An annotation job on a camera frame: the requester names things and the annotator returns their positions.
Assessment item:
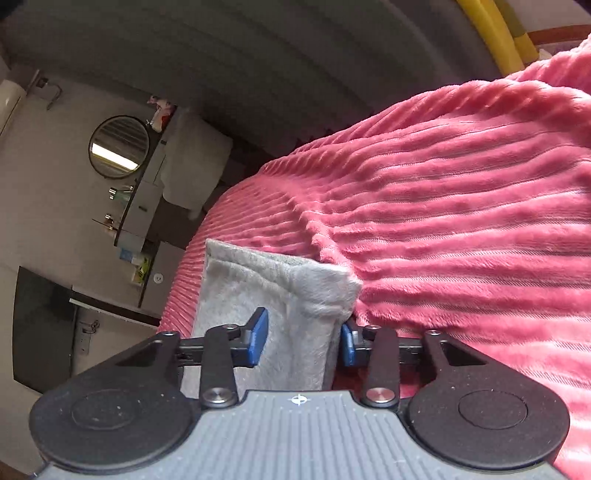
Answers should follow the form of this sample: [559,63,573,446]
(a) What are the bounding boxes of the black television screen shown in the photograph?
[12,266,78,394]

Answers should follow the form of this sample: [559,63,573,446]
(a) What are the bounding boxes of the round wall mirror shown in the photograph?
[88,115,151,180]

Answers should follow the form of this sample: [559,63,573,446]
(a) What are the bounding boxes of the cream wall appliance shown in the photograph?
[0,78,27,137]

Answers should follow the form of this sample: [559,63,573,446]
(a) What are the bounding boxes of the grey curtain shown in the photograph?
[0,0,505,160]

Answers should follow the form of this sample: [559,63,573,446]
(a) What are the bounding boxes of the wooden bed frame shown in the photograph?
[526,24,591,48]

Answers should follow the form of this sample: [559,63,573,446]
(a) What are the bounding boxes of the red and white plush toy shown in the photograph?
[146,94,179,133]

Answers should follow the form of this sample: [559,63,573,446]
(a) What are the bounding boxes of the grey fleece pants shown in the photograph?
[191,239,363,393]

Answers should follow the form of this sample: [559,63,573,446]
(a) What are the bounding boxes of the white fluffy chair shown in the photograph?
[161,108,234,220]

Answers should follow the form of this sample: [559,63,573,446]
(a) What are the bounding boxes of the green packet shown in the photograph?
[133,255,154,285]

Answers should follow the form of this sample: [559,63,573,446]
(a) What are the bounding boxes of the pink ribbed blanket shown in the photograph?
[157,34,591,480]

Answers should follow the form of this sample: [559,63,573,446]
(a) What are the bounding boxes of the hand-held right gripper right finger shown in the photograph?
[340,322,468,409]

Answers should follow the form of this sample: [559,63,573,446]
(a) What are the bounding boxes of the white vanity desk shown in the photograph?
[113,137,168,252]

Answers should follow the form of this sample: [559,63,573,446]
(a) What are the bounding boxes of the white drawer cabinet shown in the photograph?
[137,239,189,320]

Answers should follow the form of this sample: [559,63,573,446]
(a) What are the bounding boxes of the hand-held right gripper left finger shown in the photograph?
[115,307,269,409]

